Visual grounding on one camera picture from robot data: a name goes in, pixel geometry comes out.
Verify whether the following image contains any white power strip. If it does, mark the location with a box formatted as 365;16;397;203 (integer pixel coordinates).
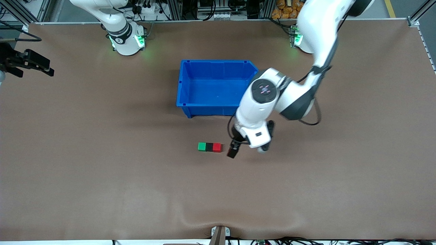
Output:
136;3;160;21

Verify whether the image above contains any blue plastic storage bin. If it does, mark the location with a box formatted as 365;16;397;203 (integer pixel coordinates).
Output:
176;60;259;119

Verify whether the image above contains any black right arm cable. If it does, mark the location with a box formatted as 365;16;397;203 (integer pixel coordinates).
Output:
0;20;42;43

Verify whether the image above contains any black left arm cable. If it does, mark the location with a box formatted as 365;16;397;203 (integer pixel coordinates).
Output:
296;66;322;126

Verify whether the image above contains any aluminium frame profile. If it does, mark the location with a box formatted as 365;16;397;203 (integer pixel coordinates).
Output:
0;0;38;24
409;0;436;21

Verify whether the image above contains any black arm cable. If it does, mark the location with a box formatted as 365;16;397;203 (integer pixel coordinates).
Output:
0;20;42;43
296;66;322;126

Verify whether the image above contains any bag of orange items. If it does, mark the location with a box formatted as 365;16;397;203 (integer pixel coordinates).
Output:
271;0;305;19

